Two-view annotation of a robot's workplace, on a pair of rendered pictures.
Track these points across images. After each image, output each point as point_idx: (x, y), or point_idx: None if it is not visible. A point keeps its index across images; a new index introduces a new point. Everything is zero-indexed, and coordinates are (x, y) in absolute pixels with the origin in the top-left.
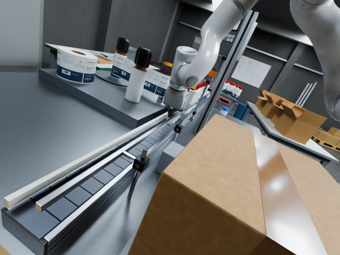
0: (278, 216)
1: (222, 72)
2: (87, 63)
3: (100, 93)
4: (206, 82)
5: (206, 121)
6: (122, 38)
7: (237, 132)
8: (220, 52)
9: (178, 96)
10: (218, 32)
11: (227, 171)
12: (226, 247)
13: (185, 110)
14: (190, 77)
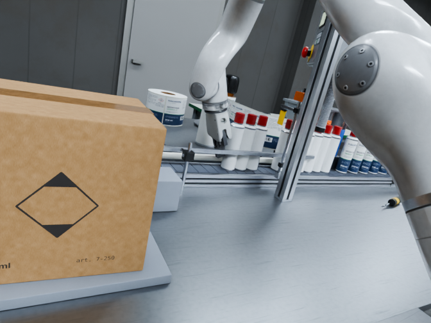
0: None
1: (308, 90)
2: (169, 102)
3: (169, 132)
4: (293, 111)
5: (343, 198)
6: (227, 75)
7: (105, 99)
8: (311, 63)
9: (212, 121)
10: (227, 27)
11: (3, 84)
12: None
13: (251, 152)
14: (193, 84)
